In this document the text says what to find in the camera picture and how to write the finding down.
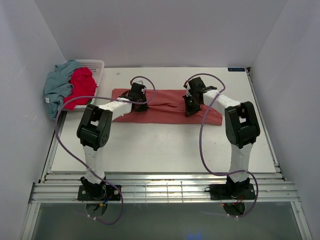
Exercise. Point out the magenta red t-shirt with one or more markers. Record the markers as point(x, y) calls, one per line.
point(83, 85)

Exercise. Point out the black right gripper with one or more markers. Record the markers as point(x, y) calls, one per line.
point(190, 111)

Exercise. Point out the white wrist camera, left arm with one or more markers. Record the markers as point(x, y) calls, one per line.
point(143, 86)

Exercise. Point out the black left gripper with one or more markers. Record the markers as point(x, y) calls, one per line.
point(142, 109)

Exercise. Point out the white plastic laundry basket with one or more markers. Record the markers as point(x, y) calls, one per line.
point(96, 67)

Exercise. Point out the salmon pink t-shirt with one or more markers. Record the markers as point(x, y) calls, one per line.
point(166, 107)

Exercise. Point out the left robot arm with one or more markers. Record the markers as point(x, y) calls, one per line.
point(94, 132)

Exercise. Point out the grey-blue t-shirt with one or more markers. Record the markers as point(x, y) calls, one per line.
point(57, 86)

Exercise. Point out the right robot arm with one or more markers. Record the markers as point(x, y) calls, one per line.
point(241, 129)

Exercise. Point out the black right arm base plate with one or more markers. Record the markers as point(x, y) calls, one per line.
point(222, 192)

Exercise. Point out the blue label sticker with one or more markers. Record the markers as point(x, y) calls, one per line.
point(236, 69)

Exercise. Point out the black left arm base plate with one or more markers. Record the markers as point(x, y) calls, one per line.
point(100, 193)

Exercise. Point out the aluminium rail frame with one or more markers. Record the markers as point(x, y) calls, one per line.
point(150, 188)

